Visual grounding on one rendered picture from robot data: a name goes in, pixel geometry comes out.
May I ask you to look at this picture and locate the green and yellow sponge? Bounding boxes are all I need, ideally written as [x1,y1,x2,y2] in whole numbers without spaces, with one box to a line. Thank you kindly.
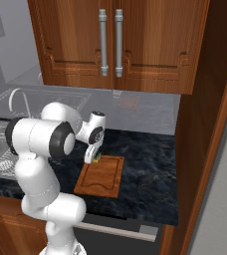
[92,151,103,164]

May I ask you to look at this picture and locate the grey cupboard door handle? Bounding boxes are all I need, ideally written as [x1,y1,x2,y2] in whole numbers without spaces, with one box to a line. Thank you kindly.
[98,8,110,78]
[113,8,124,79]

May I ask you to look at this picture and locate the tall wooden cabinet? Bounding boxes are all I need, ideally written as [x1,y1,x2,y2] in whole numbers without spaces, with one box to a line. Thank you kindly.
[157,0,227,255]

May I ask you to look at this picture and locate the black dishwasher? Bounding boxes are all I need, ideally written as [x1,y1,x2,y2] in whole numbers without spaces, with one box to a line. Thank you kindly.
[73,213,164,255]

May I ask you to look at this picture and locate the wooden wall cupboard door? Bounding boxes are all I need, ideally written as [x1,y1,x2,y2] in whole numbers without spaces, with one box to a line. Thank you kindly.
[113,0,211,96]
[27,0,115,91]

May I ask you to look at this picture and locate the wooden base cupboard door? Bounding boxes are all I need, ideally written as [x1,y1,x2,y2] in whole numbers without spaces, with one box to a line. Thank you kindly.
[0,193,50,255]

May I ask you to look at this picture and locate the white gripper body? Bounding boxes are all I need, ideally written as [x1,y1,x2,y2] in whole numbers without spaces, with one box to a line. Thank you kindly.
[84,144,103,165]

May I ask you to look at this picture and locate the brown wooden cutting board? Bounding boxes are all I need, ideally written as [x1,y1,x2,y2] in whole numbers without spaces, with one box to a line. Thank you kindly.
[73,154,125,199]

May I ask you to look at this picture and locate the grey dishwasher handle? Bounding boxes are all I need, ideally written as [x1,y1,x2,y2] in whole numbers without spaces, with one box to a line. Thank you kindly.
[74,221,157,243]

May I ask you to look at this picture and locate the curved grey tap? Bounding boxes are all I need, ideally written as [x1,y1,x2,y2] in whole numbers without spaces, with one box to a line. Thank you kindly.
[8,87,32,120]

